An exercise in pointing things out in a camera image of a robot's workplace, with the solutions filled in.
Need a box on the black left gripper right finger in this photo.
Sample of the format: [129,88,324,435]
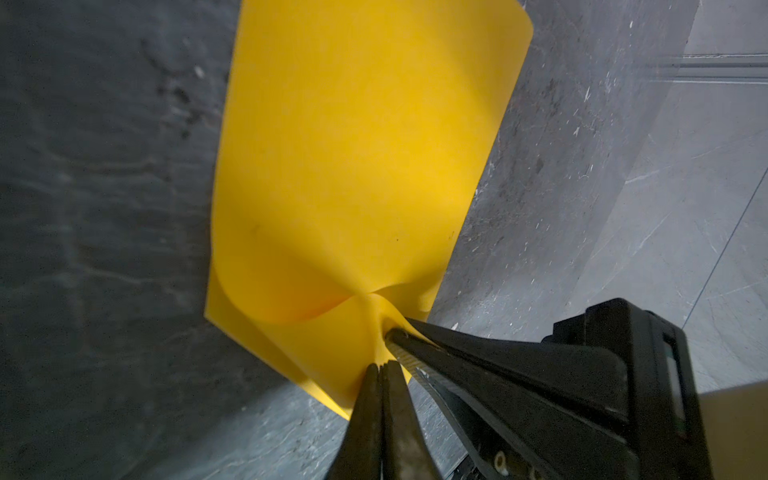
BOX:
[381,361,441,480]

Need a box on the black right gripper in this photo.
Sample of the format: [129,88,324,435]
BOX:
[386,298,713,479]

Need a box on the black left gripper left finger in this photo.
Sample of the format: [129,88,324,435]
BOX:
[326,364,383,480]

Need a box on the yellow square paper sheet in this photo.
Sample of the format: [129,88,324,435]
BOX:
[205,1,533,418]

